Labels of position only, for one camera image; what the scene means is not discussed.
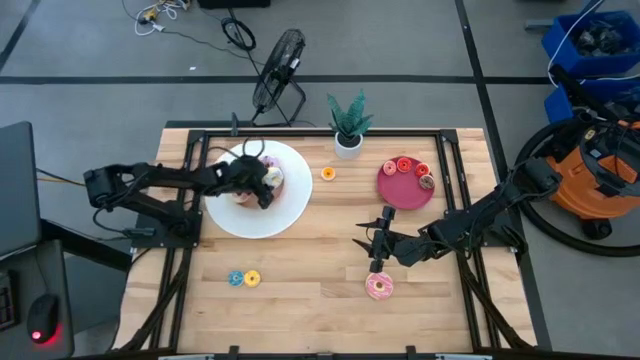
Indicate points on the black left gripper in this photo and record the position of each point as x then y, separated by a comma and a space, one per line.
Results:
247, 175

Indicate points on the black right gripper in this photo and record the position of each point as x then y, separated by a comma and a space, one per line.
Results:
395, 247

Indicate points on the large white blue-drizzle donut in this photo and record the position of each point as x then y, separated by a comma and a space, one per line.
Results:
280, 179

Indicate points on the large pink white-drizzle donut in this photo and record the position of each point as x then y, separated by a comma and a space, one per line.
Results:
370, 287

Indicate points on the small pink frosted donut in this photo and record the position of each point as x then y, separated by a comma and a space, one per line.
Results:
386, 169

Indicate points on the small red frosted donut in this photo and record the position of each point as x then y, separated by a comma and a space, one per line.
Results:
419, 171
400, 166

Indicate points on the small blue frosted donut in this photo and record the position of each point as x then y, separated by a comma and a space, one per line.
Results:
232, 280

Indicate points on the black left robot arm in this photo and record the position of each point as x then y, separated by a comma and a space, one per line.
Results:
150, 175

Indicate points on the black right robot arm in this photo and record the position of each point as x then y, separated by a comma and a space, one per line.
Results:
475, 220

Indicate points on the white woven round placemat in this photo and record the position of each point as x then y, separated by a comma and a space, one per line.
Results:
295, 200

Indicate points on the dark pink round plate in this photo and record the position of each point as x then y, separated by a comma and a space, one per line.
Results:
400, 195

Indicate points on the white cylindrical plant pot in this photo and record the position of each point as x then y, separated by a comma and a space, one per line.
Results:
340, 150

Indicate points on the green snake plant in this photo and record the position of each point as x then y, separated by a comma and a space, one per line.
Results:
350, 117

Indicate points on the black floor fan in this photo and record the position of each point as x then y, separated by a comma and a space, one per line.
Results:
280, 55

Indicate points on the black equipment case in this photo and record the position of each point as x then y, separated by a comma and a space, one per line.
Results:
234, 3

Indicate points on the orange shop vacuum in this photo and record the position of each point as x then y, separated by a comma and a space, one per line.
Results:
575, 185
560, 244

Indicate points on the blue storage bin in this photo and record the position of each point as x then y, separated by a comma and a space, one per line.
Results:
555, 45
557, 105

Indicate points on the dark grey desk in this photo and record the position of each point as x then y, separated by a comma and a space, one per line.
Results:
50, 275

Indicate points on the black vacuum wand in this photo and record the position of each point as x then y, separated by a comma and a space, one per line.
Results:
575, 90

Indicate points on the grey laptop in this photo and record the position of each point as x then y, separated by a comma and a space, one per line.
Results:
17, 190

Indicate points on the black computer mouse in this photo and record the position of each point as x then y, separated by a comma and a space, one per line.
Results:
42, 315

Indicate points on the black keyboard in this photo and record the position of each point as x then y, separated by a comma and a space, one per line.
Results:
6, 305

